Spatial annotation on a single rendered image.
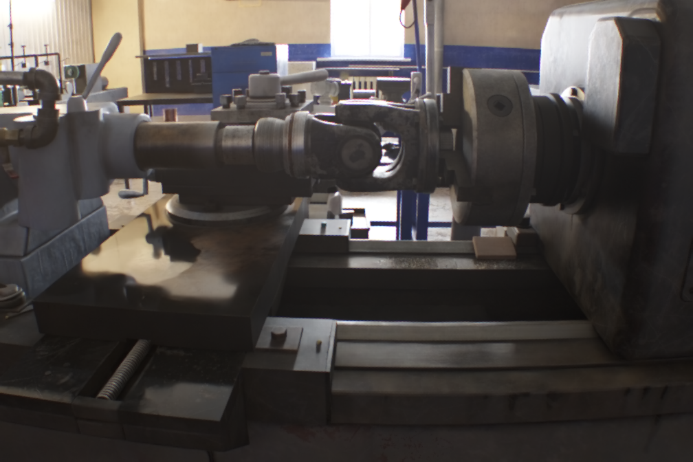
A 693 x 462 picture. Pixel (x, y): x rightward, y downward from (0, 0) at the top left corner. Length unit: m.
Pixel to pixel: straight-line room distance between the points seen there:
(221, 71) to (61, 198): 2.07
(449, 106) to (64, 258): 0.73
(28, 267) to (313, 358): 0.51
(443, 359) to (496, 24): 7.50
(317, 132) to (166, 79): 4.58
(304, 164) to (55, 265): 0.49
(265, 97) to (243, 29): 7.13
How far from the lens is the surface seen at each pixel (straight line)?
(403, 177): 0.80
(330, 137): 0.77
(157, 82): 5.37
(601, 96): 0.70
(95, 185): 0.89
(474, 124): 0.73
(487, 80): 0.78
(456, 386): 0.70
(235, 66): 2.83
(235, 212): 0.97
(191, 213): 0.99
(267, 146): 0.81
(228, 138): 0.83
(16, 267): 0.93
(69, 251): 1.04
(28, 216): 0.90
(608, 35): 0.69
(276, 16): 8.01
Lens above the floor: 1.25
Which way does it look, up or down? 17 degrees down
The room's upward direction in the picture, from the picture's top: straight up
